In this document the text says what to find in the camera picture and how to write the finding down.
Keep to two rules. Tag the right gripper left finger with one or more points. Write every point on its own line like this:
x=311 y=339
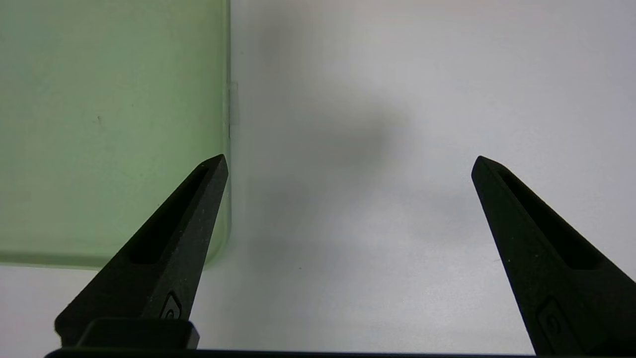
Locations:
x=159 y=268

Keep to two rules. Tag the green plastic tray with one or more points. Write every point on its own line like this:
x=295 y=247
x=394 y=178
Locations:
x=99 y=124

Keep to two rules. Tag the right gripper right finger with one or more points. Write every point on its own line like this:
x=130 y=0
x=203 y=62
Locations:
x=561 y=278

